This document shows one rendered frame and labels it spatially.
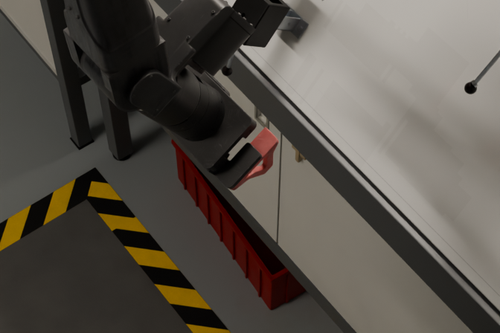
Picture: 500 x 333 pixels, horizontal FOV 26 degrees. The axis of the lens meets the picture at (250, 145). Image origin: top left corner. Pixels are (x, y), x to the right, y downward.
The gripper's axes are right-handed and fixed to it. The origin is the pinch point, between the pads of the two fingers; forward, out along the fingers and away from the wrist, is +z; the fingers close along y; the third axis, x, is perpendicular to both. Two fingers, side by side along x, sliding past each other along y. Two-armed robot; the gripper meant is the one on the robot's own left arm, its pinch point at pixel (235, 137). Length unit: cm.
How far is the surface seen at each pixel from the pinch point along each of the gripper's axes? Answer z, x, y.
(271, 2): 11.5, -13.3, 14.7
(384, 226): 26.4, -2.6, -9.7
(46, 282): 88, 57, 56
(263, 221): 64, 13, 19
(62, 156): 98, 40, 80
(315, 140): 23.9, -4.6, 3.8
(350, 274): 53, 7, -2
